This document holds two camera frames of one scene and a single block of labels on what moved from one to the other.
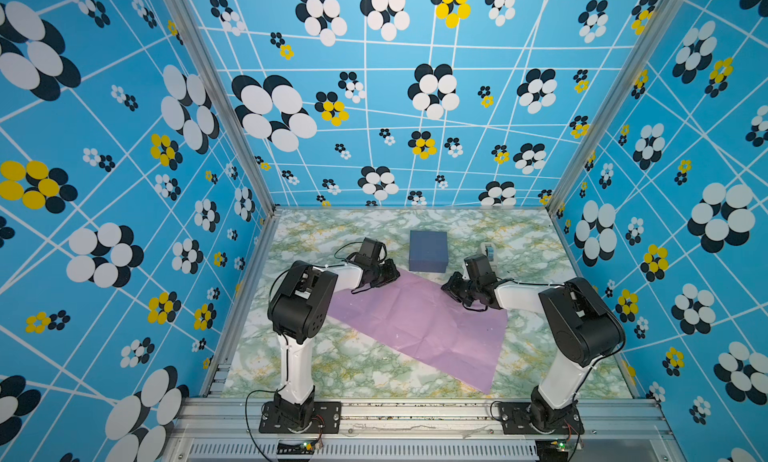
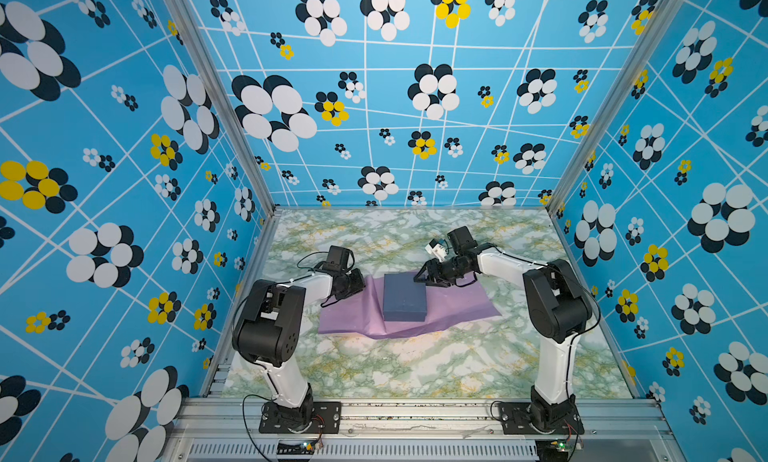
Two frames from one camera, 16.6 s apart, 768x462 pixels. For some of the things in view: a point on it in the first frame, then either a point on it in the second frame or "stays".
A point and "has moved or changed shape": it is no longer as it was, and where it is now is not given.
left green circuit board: [304, 448] stays
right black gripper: [451, 288] to [428, 279]
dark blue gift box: [428, 251] to [404, 300]
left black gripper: [390, 276] to [358, 285]
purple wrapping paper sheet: [419, 318] has moved or changed shape
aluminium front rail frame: [614, 429] stays
